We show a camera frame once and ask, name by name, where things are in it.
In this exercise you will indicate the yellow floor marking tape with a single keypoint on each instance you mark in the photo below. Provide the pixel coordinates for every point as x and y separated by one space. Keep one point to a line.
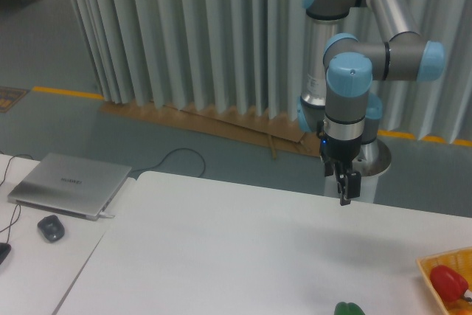
65 92

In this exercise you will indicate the pale green pleated curtain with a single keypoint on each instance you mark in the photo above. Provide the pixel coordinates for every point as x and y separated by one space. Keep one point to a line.
253 54

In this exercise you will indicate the red bell pepper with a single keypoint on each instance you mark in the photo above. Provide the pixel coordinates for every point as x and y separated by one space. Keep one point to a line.
449 285

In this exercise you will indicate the orange woven basket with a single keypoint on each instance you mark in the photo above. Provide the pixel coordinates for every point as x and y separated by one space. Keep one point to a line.
460 261

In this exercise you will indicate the orange fruit in basket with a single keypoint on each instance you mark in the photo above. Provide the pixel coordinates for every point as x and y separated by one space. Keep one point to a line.
462 311

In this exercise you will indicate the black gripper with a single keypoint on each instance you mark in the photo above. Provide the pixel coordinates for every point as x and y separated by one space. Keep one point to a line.
340 143

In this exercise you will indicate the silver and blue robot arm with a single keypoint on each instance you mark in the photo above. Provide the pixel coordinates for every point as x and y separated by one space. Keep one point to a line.
340 108

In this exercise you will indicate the grey wireless mouse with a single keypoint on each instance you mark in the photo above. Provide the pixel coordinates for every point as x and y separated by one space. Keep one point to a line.
51 228

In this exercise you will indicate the black wired mouse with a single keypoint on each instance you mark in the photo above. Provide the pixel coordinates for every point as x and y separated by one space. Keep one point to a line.
5 249

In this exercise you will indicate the green bell pepper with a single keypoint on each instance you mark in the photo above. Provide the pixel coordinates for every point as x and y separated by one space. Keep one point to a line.
348 308

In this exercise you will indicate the silver Huawei laptop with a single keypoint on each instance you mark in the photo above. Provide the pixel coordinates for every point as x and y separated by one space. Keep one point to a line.
70 185

